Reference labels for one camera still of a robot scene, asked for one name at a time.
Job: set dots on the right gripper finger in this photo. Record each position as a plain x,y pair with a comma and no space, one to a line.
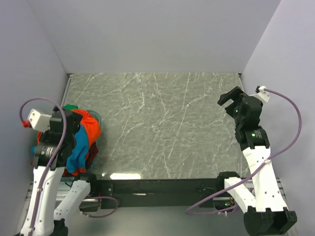
234,95
230,109

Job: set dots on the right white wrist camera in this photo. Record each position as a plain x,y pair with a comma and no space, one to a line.
262,94

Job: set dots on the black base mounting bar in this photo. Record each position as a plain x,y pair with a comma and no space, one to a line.
156,192

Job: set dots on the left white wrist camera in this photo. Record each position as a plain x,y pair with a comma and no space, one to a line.
39,121

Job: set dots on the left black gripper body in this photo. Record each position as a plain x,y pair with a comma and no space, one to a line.
77,118

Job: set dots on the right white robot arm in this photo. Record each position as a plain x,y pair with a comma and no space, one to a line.
265,211

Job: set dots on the green t shirt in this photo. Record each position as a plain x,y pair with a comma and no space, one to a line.
70,107

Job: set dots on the aluminium frame rail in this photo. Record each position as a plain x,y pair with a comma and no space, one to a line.
63,189

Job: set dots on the clear blue plastic basket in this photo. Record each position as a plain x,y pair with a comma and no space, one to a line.
97,116

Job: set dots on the blue t shirt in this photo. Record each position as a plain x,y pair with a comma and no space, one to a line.
77,159

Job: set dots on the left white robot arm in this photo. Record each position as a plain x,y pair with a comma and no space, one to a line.
44,218

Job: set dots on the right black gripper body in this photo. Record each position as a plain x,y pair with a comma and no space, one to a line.
237,118

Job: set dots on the orange t shirt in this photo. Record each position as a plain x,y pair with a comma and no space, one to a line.
92,129

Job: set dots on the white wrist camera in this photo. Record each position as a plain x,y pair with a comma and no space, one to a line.
262,94
39,121

